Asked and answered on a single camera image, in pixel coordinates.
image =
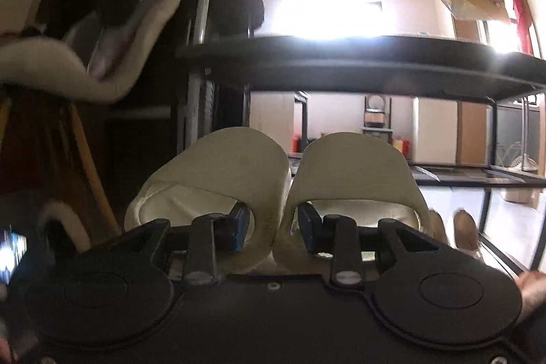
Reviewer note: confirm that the black metal shoe rack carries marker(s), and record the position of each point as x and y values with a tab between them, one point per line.
413	66

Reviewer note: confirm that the yellow wooden leg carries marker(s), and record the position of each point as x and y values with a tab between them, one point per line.
91	173

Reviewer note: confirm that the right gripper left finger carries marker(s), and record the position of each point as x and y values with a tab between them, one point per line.
209	233

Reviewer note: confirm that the brown fur-lined slipper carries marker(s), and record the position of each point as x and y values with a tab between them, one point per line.
58	214

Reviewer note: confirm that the black and white slipper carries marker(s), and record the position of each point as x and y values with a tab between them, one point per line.
91	51

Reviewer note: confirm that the cream slide sandal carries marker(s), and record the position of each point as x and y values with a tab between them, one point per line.
345	167
225	167

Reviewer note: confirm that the beige heeled shoe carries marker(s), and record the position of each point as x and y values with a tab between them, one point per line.
466	234
438	228

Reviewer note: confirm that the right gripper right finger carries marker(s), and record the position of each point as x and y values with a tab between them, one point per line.
337	236

